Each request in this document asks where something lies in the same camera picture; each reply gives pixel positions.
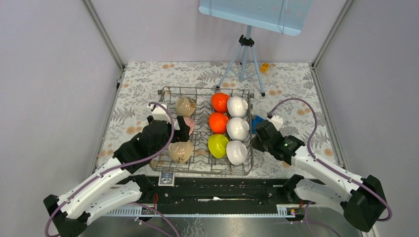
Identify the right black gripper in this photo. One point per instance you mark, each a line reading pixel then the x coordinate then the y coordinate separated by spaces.
pixel 255 143

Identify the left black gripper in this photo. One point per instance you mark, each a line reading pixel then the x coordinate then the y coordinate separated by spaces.
pixel 182 135

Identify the yellow-green bowl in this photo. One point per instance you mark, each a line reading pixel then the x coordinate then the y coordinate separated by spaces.
pixel 217 144

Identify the grey wire dish rack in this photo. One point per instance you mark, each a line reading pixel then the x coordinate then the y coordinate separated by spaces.
pixel 201 160

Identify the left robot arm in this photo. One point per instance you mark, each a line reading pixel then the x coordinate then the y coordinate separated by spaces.
pixel 114 184

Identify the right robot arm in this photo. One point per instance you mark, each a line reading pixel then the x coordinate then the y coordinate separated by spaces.
pixel 360 200

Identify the pink patterned bowl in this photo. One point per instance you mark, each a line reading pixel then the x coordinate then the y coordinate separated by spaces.
pixel 190 123

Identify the near beige patterned bowl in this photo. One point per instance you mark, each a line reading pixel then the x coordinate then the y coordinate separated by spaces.
pixel 180 152

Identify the beige patterned bowl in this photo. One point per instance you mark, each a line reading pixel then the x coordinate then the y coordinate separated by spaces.
pixel 185 106
pixel 180 152

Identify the blue toy block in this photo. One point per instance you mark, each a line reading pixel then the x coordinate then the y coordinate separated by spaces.
pixel 254 121

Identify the floral tablecloth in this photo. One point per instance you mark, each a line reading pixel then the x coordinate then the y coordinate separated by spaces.
pixel 291 92

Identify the far beige patterned bowl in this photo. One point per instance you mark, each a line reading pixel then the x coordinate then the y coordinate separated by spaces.
pixel 185 106

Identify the middle white ribbed bowl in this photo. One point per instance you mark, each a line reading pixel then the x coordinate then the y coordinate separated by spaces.
pixel 237 129

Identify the white ribbed bowl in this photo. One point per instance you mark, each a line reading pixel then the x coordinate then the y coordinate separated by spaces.
pixel 237 129
pixel 237 107

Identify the near orange bowl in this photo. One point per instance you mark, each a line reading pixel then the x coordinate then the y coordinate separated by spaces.
pixel 218 123

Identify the orange bowl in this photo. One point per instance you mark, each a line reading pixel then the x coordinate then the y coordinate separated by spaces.
pixel 219 102
pixel 218 123

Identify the far white ribbed bowl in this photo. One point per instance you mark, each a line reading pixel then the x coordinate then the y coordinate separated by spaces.
pixel 237 107

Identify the blue playing card box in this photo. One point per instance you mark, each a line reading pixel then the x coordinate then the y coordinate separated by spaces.
pixel 166 179

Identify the far orange bowl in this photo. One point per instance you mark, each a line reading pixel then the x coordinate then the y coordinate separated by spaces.
pixel 219 102

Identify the orange toy block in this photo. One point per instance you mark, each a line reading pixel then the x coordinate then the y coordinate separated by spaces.
pixel 264 67

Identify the light blue tripod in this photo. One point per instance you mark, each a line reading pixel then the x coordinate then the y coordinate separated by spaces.
pixel 246 44

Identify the light blue board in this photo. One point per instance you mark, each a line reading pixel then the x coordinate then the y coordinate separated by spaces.
pixel 282 16

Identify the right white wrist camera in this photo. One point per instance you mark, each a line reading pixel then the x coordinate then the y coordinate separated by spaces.
pixel 277 121

